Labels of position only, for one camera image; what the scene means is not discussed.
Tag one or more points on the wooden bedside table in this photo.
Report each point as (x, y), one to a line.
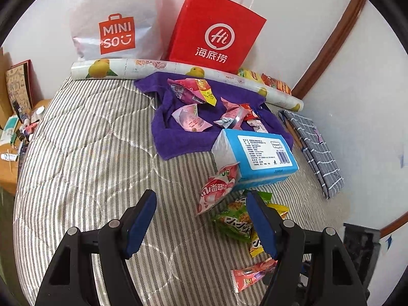
(9, 170)

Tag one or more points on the purple towel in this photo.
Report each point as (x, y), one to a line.
(171, 140)

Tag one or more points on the wooden door frame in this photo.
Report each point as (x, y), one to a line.
(330, 49)

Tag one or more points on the blue tissue pack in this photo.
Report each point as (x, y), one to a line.
(263, 158)

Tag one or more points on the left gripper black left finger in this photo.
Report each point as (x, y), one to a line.
(69, 279)

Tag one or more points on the red Haidilao paper bag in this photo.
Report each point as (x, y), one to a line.
(216, 34)

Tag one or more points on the patterned brown book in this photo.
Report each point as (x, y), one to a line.
(18, 84)

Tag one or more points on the green triangular snack bag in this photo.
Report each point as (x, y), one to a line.
(234, 221)

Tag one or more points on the grey checked pillow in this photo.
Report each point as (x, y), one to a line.
(316, 152)

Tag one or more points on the white cream tube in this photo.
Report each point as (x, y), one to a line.
(9, 157)

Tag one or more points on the pink strawberry snack packet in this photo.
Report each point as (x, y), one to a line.
(217, 187)

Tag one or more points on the pink peach snack bag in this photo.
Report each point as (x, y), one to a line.
(187, 117)

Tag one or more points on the lemon print paper roll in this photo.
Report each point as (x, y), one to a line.
(136, 69)

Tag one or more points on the orange Lays chip bag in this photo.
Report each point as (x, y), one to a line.
(277, 84)

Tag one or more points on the pink yellow chip bag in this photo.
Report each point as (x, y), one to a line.
(193, 91)

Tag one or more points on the striped quilted mattress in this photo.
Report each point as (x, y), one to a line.
(92, 157)

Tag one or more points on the white Miniso plastic bag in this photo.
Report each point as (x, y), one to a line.
(116, 28)

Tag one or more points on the small yellow snack packet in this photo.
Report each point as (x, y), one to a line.
(266, 220)

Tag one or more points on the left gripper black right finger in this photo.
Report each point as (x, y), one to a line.
(284, 281)

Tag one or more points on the silver pink candy packet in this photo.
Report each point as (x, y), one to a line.
(233, 117)

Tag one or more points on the red white snack packet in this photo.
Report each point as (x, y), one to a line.
(251, 115)

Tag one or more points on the yellow Lays chip bag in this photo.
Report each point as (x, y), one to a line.
(250, 75)

